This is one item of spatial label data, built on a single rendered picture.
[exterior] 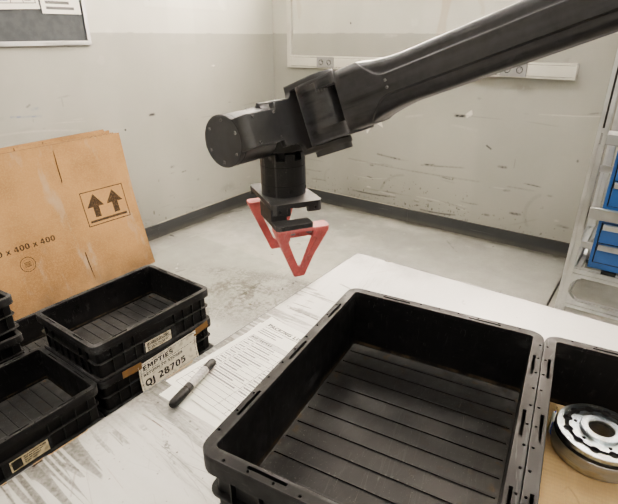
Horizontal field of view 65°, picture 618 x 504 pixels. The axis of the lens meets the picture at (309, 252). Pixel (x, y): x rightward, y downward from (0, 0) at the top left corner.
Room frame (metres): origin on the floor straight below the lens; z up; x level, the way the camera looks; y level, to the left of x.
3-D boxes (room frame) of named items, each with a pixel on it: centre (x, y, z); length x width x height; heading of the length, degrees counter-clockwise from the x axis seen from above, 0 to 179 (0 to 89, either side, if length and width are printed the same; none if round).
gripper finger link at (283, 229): (0.57, 0.02, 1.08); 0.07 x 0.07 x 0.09; 22
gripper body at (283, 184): (0.60, 0.03, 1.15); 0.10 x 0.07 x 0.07; 22
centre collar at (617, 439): (0.46, -0.37, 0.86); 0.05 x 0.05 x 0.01
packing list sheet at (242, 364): (0.79, 0.11, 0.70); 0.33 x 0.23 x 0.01; 144
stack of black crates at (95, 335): (1.25, 0.55, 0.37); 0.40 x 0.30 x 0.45; 144
